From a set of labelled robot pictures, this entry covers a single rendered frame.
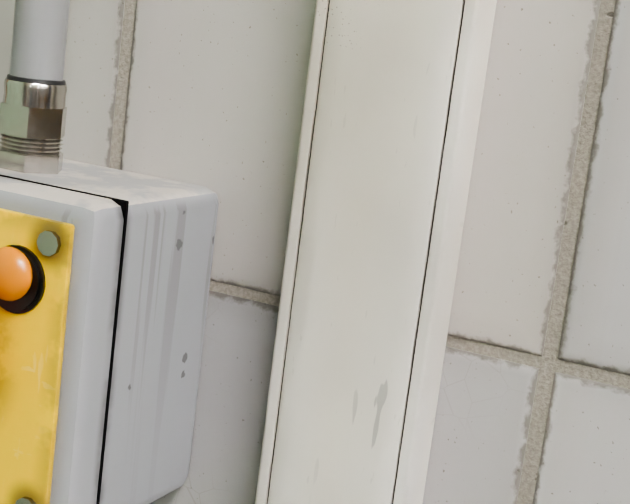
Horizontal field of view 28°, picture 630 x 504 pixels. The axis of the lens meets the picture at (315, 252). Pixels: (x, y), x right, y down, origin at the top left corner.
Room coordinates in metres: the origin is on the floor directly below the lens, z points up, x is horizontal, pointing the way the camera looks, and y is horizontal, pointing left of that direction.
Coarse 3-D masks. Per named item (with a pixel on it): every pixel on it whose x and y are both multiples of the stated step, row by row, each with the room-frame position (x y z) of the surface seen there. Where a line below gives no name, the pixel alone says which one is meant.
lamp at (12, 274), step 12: (0, 252) 0.33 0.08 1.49; (12, 252) 0.33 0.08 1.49; (0, 264) 0.33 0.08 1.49; (12, 264) 0.33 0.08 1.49; (24, 264) 0.33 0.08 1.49; (0, 276) 0.33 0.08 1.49; (12, 276) 0.33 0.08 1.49; (24, 276) 0.33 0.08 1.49; (0, 288) 0.33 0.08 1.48; (12, 288) 0.33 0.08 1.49; (24, 288) 0.33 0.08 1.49; (12, 300) 0.33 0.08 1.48
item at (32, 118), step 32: (32, 0) 0.37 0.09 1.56; (64, 0) 0.38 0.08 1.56; (32, 32) 0.37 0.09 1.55; (64, 32) 0.38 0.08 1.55; (32, 64) 0.37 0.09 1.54; (32, 96) 0.37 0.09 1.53; (64, 96) 0.38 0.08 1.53; (0, 128) 0.37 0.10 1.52; (32, 128) 0.37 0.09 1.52; (64, 128) 0.38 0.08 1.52; (0, 160) 0.37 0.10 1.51; (32, 160) 0.37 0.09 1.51
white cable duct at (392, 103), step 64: (320, 0) 0.36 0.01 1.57; (384, 0) 0.35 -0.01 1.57; (448, 0) 0.35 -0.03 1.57; (320, 64) 0.36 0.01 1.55; (384, 64) 0.35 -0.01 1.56; (448, 64) 0.35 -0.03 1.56; (320, 128) 0.36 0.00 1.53; (384, 128) 0.35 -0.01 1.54; (448, 128) 0.34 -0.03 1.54; (320, 192) 0.36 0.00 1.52; (384, 192) 0.35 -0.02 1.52; (448, 192) 0.34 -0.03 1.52; (320, 256) 0.36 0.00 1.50; (384, 256) 0.35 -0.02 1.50; (448, 256) 0.35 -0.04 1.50; (320, 320) 0.36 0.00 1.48; (384, 320) 0.35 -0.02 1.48; (448, 320) 0.36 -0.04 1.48; (320, 384) 0.36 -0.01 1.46; (384, 384) 0.35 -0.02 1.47; (320, 448) 0.35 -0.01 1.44; (384, 448) 0.35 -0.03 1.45
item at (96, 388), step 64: (0, 192) 0.34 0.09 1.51; (64, 192) 0.34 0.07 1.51; (128, 192) 0.36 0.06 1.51; (192, 192) 0.38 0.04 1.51; (64, 256) 0.33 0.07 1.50; (128, 256) 0.34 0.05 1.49; (192, 256) 0.38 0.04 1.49; (0, 320) 0.34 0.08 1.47; (64, 320) 0.33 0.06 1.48; (128, 320) 0.35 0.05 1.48; (192, 320) 0.38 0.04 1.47; (0, 384) 0.34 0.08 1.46; (64, 384) 0.33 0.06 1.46; (128, 384) 0.35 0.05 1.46; (192, 384) 0.38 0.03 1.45; (0, 448) 0.33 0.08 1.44; (64, 448) 0.33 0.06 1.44; (128, 448) 0.35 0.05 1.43
